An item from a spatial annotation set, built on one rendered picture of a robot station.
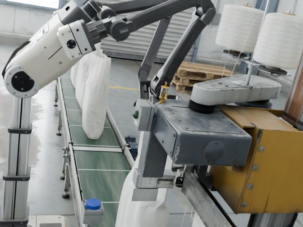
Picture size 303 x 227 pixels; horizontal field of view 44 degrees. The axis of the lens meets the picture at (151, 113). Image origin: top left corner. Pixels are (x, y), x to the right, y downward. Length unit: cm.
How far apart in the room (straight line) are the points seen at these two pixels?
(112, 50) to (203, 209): 782
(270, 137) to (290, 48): 28
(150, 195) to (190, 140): 41
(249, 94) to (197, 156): 41
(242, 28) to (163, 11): 34
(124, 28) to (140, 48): 753
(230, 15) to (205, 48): 824
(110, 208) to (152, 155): 113
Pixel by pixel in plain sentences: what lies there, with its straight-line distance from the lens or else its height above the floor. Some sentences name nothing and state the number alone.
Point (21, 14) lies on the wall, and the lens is 871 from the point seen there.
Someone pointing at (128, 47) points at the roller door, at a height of 29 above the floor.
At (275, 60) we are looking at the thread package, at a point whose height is 155.
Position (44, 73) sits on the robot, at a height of 126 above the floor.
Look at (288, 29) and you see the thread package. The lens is 120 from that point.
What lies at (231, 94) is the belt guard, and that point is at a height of 140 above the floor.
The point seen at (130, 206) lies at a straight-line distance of 173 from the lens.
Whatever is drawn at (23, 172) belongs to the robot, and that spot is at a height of 71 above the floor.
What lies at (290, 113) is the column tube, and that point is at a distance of 143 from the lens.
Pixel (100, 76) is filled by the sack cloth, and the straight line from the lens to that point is 309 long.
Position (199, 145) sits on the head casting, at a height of 130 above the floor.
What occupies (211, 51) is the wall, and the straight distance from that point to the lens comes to 973.
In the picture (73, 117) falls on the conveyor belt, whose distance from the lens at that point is 370.
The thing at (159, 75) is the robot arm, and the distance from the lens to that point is 164.
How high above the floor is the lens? 169
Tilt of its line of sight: 18 degrees down
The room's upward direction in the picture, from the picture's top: 11 degrees clockwise
